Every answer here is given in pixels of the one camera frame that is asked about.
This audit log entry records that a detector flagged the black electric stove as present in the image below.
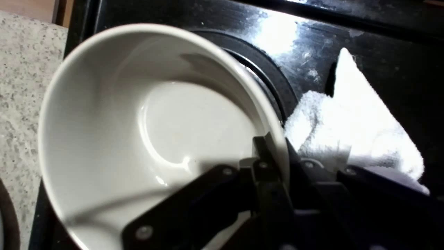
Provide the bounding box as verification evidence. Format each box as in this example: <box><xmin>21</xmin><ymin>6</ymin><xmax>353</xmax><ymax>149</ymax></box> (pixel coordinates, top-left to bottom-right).
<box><xmin>28</xmin><ymin>0</ymin><xmax>444</xmax><ymax>250</ymax></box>

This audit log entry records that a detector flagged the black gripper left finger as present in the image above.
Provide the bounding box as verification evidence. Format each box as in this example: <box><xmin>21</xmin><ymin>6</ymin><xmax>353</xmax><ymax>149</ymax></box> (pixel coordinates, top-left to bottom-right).
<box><xmin>121</xmin><ymin>132</ymin><xmax>298</xmax><ymax>250</ymax></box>

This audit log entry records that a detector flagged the white crumpled cloth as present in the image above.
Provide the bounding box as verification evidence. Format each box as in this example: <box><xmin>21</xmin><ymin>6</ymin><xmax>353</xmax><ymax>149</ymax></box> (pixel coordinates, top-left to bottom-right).
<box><xmin>282</xmin><ymin>46</ymin><xmax>432</xmax><ymax>196</ymax></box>

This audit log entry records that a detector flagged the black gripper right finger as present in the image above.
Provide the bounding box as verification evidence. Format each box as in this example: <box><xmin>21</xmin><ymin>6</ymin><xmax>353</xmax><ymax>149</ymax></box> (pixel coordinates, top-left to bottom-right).
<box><xmin>286</xmin><ymin>138</ymin><xmax>444</xmax><ymax>250</ymax></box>

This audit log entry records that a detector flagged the large white mixing bowl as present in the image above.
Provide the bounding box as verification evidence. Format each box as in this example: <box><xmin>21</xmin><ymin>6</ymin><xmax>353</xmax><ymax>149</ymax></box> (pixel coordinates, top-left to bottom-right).
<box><xmin>38</xmin><ymin>22</ymin><xmax>292</xmax><ymax>250</ymax></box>

